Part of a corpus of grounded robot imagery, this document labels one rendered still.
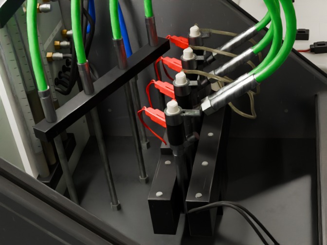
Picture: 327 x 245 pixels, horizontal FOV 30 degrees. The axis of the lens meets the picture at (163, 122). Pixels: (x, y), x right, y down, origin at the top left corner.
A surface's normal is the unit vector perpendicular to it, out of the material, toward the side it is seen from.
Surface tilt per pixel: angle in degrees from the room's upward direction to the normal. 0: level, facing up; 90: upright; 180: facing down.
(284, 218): 0
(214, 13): 90
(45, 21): 90
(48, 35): 90
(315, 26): 0
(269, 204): 0
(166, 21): 90
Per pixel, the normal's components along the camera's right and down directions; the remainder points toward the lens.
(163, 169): -0.12, -0.81
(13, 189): 0.58, -0.59
